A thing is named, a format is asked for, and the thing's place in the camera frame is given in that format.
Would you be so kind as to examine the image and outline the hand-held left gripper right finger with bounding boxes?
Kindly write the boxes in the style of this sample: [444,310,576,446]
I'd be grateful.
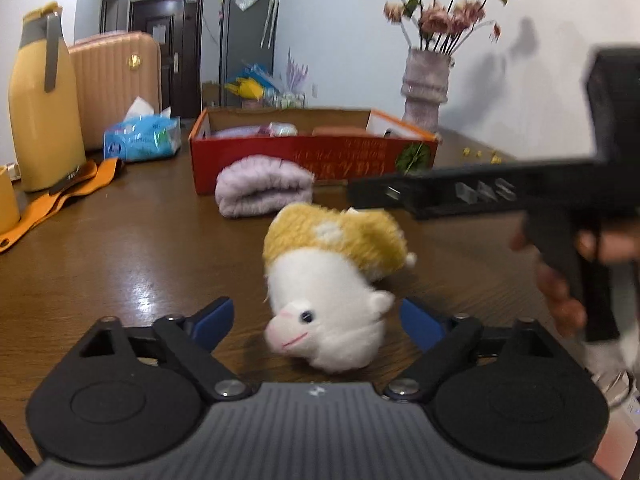
[382,296,563,403]

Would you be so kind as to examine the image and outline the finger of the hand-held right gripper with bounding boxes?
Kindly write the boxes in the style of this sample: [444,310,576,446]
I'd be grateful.
[347,162,521,221]

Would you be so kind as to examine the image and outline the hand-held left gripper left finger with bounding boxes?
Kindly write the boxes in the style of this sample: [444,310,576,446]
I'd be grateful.
[80,296,253,402]

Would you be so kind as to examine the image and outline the white and yellow alpaca plush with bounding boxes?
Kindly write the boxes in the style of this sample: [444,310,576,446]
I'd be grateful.
[262,202,417,373]

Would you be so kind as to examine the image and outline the red cardboard box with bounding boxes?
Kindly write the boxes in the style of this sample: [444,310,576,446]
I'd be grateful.
[189,108,440,196]

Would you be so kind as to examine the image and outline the purple fluffy headband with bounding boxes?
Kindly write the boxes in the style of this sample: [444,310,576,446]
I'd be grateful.
[215,155,316,218]

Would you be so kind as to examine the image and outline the person's right forearm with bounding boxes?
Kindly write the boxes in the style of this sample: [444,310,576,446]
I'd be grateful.
[582,260,640,411]

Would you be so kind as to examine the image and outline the blue soft tissue pack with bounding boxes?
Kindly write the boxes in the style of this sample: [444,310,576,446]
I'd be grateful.
[103,97,182,163]

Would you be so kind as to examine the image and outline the person's right hand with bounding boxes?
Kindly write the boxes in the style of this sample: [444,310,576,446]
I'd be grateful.
[511,225,640,341]

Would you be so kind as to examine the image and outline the yellow crumbs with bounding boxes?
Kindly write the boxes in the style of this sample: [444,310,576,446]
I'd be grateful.
[462,147,503,164]

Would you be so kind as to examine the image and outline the pink ceramic vase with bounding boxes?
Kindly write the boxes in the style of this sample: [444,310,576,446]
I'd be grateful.
[401,49,453,133]

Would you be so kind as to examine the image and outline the purple lavender bunch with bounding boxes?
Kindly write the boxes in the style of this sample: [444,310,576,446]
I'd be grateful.
[285,50,308,93]

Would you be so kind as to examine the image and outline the yellow and blue bags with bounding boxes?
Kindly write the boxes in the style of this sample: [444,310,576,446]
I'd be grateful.
[225,62,281,101]

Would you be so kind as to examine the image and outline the dried pink roses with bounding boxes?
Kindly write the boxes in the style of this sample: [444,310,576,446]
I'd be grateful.
[362,0,527,56]

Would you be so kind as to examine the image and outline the grey refrigerator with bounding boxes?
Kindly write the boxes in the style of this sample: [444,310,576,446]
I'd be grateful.
[220,0,278,96]

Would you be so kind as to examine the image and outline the hanging folded umbrella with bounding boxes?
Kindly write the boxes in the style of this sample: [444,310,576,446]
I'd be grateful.
[260,0,280,50]

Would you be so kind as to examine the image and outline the pink ribbed suitcase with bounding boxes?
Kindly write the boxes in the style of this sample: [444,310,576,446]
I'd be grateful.
[67,31,163,152]

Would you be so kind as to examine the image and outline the yellow thermos jug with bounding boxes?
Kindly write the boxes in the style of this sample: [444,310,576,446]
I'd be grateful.
[9,2,87,193]

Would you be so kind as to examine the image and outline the dark brown door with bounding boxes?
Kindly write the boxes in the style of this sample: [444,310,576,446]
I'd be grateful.
[129,0,205,120]

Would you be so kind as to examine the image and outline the orange strap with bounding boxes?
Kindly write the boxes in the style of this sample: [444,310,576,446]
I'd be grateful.
[0,157,126,253]

